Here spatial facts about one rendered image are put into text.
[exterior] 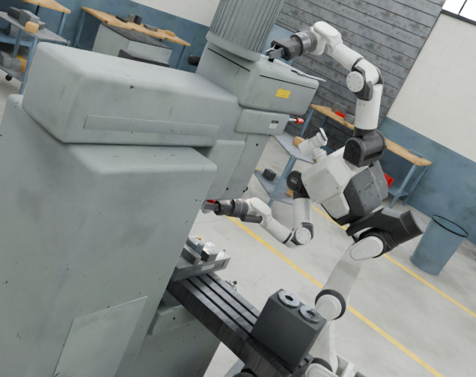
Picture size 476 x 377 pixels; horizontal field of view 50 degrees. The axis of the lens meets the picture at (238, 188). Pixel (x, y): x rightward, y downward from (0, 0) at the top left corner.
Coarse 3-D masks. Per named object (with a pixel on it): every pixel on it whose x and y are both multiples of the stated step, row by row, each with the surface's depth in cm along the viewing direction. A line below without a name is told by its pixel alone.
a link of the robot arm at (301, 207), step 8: (296, 200) 237; (304, 200) 236; (296, 208) 236; (304, 208) 235; (296, 216) 235; (304, 216) 233; (296, 224) 234; (304, 224) 231; (312, 224) 233; (296, 232) 227; (304, 232) 228; (312, 232) 231; (296, 240) 227; (304, 240) 227
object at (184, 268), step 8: (208, 240) 242; (184, 248) 218; (216, 248) 237; (184, 256) 218; (192, 256) 215; (200, 256) 216; (224, 256) 234; (176, 264) 210; (184, 264) 213; (192, 264) 215; (200, 264) 219; (208, 264) 224; (216, 264) 230; (224, 264) 234; (176, 272) 209; (184, 272) 213; (192, 272) 219; (200, 272) 223; (208, 272) 228; (176, 280) 211
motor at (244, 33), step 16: (224, 0) 164; (240, 0) 161; (256, 0) 160; (272, 0) 162; (224, 16) 165; (240, 16) 162; (256, 16) 162; (272, 16) 166; (208, 32) 170; (224, 32) 164; (240, 32) 163; (256, 32) 165; (224, 48) 165; (240, 48) 165; (256, 48) 169
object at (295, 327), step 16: (272, 304) 193; (288, 304) 192; (304, 304) 199; (272, 320) 194; (288, 320) 191; (304, 320) 189; (320, 320) 193; (256, 336) 198; (272, 336) 195; (288, 336) 192; (304, 336) 188; (288, 352) 192; (304, 352) 189
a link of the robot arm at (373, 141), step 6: (354, 126) 202; (354, 132) 203; (360, 132) 200; (366, 132) 199; (372, 132) 205; (360, 138) 202; (366, 138) 203; (372, 138) 204; (378, 138) 206; (366, 144) 202; (372, 144) 203; (378, 144) 205; (366, 150) 202; (372, 150) 204; (378, 150) 208; (366, 156) 206
